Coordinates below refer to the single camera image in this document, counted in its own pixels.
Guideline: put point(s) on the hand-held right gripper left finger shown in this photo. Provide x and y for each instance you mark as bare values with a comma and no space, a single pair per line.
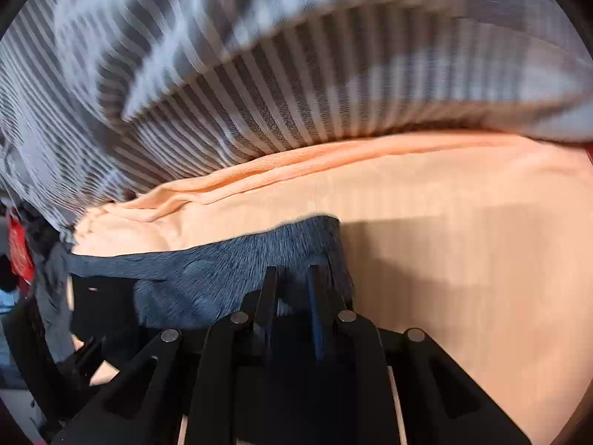
266,301

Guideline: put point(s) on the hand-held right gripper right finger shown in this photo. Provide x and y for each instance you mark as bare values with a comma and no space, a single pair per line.
319,306

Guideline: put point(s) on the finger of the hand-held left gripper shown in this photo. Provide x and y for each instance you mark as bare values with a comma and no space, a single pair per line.
88,354

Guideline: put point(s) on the black pants with blue stripes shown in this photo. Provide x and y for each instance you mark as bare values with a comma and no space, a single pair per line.
208,278

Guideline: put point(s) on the dark grey quilted jacket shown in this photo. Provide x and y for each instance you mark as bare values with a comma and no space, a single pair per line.
53,296

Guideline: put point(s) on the red embroidered pillow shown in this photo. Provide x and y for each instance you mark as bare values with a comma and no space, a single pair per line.
21,250

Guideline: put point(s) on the peach orange sheet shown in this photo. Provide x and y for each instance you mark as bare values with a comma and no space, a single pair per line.
463,250

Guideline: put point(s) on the grey striped duvet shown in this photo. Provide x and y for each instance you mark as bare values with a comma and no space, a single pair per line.
231,79

